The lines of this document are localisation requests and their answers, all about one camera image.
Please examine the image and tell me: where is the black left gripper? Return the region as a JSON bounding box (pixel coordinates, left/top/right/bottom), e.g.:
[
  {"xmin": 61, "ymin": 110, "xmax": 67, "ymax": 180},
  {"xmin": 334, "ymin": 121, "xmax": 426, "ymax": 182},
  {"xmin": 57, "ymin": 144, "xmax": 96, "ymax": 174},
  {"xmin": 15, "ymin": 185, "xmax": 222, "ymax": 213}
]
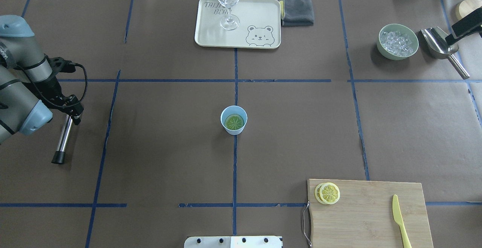
[{"xmin": 36, "ymin": 56, "xmax": 88, "ymax": 126}]

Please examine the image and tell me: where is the steel muddler black cap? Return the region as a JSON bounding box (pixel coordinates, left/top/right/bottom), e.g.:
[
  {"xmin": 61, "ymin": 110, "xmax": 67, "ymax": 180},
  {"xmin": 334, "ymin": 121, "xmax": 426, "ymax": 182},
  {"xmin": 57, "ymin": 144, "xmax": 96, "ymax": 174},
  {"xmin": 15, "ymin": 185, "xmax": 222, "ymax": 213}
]
[{"xmin": 52, "ymin": 114, "xmax": 75, "ymax": 165}]

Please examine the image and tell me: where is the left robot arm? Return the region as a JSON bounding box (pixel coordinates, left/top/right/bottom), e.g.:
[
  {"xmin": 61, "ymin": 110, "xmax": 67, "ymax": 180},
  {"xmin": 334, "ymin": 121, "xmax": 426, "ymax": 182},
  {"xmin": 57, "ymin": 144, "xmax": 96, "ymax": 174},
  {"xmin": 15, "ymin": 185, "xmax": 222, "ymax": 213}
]
[{"xmin": 0, "ymin": 15, "xmax": 86, "ymax": 142}]

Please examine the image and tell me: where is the light blue cup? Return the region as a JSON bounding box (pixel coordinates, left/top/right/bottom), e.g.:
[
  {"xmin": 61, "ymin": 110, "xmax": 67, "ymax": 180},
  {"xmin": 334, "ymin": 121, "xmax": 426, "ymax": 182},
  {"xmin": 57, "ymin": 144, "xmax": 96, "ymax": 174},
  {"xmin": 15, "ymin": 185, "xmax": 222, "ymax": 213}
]
[{"xmin": 220, "ymin": 105, "xmax": 248, "ymax": 135}]

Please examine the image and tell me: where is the remaining lemon slices stack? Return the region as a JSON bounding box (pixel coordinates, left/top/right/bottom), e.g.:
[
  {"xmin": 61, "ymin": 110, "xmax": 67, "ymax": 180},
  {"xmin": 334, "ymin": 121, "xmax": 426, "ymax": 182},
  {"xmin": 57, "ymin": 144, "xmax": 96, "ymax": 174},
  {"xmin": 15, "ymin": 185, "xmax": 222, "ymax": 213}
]
[{"xmin": 314, "ymin": 182, "xmax": 341, "ymax": 205}]

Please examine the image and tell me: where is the cream bear tray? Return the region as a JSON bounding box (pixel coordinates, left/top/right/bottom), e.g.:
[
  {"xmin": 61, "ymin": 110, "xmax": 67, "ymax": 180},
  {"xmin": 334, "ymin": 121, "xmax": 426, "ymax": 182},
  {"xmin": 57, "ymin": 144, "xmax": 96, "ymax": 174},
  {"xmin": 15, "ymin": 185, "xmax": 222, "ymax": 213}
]
[{"xmin": 194, "ymin": 0, "xmax": 282, "ymax": 49}]

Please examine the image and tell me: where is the grey folded cloth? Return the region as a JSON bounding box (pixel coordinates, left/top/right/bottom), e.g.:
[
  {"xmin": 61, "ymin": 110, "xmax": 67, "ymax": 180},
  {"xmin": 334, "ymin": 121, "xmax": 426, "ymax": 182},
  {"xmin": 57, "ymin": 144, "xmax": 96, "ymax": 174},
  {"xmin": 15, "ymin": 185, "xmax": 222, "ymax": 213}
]
[{"xmin": 279, "ymin": 0, "xmax": 315, "ymax": 27}]

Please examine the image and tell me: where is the wooden cutting board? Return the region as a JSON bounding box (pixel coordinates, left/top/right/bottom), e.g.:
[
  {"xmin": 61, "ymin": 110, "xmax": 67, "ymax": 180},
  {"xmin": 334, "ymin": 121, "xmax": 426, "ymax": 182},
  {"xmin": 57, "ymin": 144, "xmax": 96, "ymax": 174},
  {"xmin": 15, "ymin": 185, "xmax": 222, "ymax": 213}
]
[{"xmin": 307, "ymin": 179, "xmax": 433, "ymax": 248}]

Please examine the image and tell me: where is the green bowl of ice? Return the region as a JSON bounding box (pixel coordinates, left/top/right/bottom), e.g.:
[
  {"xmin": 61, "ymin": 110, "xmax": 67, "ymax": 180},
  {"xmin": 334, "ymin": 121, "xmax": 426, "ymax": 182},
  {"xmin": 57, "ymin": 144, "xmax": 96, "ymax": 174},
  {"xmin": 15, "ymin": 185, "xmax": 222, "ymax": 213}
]
[{"xmin": 376, "ymin": 24, "xmax": 419, "ymax": 61}]

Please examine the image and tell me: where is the yellow plastic knife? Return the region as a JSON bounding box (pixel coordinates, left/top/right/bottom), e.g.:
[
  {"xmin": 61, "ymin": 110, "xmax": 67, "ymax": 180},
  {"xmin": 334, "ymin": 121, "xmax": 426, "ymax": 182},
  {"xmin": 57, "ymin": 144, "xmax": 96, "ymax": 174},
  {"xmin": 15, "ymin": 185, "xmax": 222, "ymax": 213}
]
[{"xmin": 391, "ymin": 194, "xmax": 412, "ymax": 248}]

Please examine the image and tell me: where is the steel ice scoop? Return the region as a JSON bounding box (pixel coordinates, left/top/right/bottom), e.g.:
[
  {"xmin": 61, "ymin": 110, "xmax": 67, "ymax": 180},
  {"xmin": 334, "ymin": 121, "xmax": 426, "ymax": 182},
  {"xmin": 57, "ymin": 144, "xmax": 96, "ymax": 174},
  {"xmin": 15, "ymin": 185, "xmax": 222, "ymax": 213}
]
[{"xmin": 420, "ymin": 27, "xmax": 470, "ymax": 80}]

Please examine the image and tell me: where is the wooden mug tree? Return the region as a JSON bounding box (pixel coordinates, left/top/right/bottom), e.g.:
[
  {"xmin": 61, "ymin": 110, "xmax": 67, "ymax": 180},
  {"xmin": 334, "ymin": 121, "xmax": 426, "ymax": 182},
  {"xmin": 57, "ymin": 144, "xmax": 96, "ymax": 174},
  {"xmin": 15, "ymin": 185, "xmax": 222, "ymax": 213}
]
[{"xmin": 455, "ymin": 0, "xmax": 482, "ymax": 21}]

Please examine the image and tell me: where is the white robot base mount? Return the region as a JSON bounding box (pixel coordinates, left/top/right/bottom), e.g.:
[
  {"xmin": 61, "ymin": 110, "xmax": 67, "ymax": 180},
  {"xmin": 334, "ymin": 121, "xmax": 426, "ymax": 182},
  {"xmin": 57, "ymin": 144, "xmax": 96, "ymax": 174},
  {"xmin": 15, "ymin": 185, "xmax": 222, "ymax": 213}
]
[{"xmin": 184, "ymin": 235, "xmax": 284, "ymax": 248}]

